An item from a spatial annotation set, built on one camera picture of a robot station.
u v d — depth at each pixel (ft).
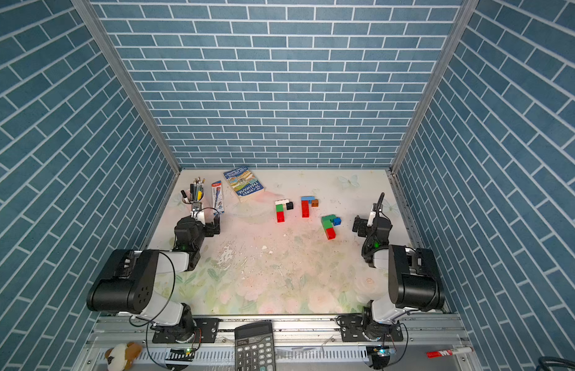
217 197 3.55
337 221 3.25
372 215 2.76
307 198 3.52
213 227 2.90
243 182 3.67
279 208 3.42
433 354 2.28
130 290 1.46
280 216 3.30
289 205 3.45
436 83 2.89
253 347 2.27
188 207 3.24
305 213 3.33
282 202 3.45
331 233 3.16
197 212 2.61
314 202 3.45
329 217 3.31
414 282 1.53
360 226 2.87
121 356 2.20
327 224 3.25
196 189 3.06
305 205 3.36
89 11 2.29
